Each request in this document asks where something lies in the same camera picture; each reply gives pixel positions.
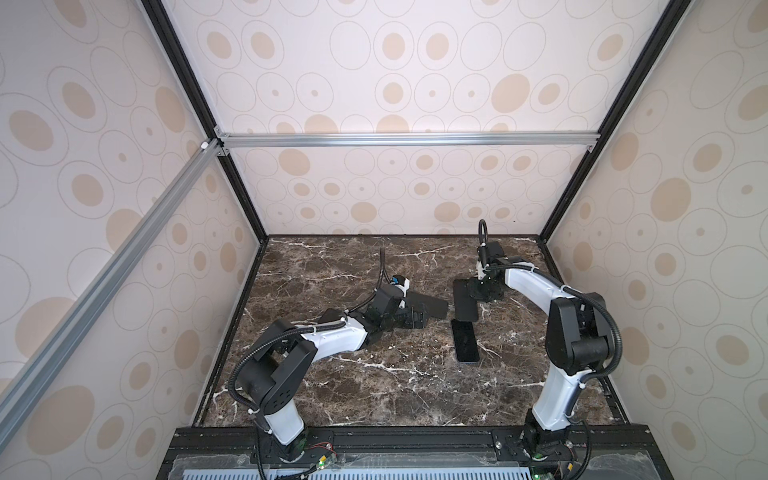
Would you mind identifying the black phone case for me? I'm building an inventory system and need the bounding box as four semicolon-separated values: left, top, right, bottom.
406;291;449;320
453;279;479;323

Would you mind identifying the black smartphone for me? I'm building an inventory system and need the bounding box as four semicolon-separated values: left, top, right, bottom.
451;319;480;364

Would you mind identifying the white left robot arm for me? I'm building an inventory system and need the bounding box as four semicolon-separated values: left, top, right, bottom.
227;276;448;450

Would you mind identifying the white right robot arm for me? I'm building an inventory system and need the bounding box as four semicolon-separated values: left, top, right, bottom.
454;235;623;456

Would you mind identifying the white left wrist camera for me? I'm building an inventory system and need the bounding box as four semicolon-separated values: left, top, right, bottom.
390;275;410;297

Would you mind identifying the black corner frame post right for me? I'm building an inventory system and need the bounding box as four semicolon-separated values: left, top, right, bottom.
538;0;693;246

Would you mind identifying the black corner frame post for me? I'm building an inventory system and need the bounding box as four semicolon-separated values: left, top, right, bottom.
538;0;693;246
140;0;269;244

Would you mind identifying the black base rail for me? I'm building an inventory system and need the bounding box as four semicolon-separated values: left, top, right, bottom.
157;424;672;479

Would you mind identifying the silver aluminium rail back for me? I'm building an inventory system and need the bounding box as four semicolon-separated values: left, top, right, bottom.
221;131;600;148

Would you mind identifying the silver aluminium rail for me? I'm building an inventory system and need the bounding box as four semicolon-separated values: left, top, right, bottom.
1;138;222;449
221;131;600;148

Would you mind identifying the black corner frame post left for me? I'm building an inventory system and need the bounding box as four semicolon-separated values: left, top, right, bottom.
140;0;269;244

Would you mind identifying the silver aluminium rail left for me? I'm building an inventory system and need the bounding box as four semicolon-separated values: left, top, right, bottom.
1;138;222;449

